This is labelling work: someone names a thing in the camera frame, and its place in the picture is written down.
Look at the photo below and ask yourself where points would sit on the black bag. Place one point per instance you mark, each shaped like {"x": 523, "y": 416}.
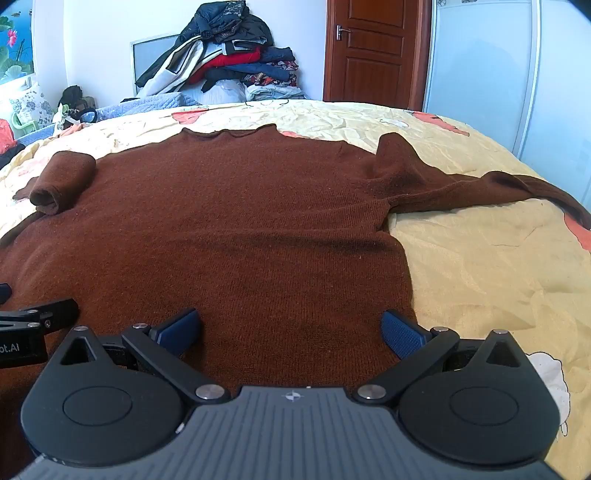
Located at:
{"x": 76, "y": 104}

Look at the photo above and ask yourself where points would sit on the pile of clothes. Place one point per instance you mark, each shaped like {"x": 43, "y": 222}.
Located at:
{"x": 231, "y": 50}

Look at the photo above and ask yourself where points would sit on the grey framed panel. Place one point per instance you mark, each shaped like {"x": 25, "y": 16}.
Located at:
{"x": 147, "y": 57}

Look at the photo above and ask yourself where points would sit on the blue wall poster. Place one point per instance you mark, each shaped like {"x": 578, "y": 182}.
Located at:
{"x": 11, "y": 44}

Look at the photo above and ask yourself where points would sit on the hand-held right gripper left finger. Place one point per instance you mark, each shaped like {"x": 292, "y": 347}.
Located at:
{"x": 181, "y": 330}

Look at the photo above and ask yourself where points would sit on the green plastic chair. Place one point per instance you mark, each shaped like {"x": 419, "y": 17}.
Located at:
{"x": 23, "y": 123}

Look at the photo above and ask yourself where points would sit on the yellow printed bedsheet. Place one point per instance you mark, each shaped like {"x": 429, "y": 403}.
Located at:
{"x": 485, "y": 258}

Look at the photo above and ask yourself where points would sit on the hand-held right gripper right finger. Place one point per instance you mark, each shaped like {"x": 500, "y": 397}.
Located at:
{"x": 402, "y": 333}

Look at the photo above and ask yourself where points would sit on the brown wooden door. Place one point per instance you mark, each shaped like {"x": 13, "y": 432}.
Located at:
{"x": 374, "y": 50}

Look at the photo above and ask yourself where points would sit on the red cloth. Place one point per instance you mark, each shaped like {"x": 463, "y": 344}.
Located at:
{"x": 4, "y": 134}

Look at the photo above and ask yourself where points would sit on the floral cloth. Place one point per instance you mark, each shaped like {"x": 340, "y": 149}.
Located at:
{"x": 27, "y": 104}

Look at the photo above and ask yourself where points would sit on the brown knit sweater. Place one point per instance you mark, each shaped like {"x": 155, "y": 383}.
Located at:
{"x": 240, "y": 221}

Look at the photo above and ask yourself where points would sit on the white wardrobe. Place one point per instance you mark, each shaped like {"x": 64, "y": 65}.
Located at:
{"x": 508, "y": 74}

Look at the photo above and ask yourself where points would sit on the blue quilted blanket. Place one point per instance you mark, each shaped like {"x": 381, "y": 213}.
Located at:
{"x": 147, "y": 102}

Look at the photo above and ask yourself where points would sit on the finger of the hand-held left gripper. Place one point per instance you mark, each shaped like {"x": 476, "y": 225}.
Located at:
{"x": 4, "y": 293}
{"x": 44, "y": 314}

